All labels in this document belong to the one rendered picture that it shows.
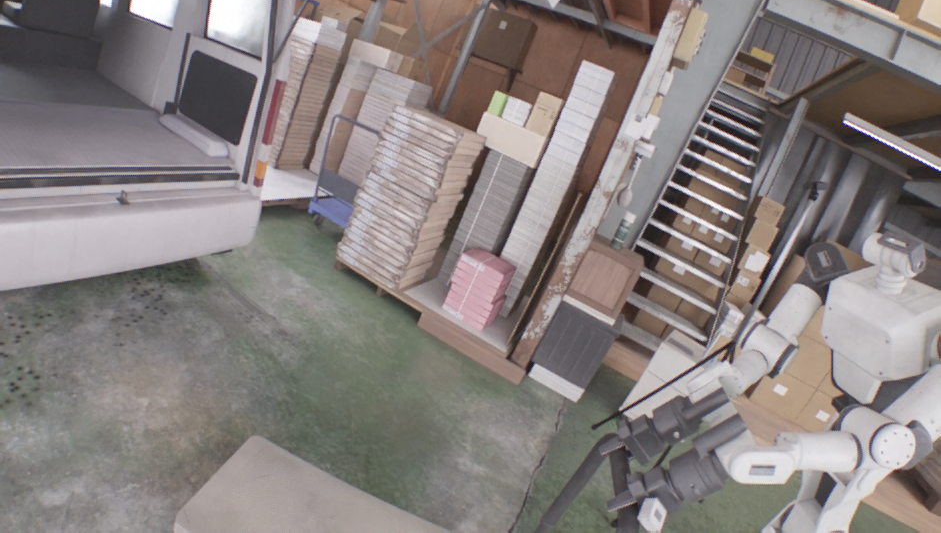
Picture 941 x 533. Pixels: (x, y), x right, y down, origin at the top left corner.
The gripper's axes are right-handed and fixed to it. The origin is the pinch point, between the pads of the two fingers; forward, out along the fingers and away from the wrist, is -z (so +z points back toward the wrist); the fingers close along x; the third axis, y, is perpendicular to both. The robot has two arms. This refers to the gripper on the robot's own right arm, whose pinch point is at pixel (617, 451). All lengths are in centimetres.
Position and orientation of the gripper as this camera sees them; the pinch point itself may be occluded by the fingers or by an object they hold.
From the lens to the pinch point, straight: 110.2
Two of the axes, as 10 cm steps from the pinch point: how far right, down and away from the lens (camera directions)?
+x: -6.0, -8.0, -0.3
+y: -2.1, 2.0, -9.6
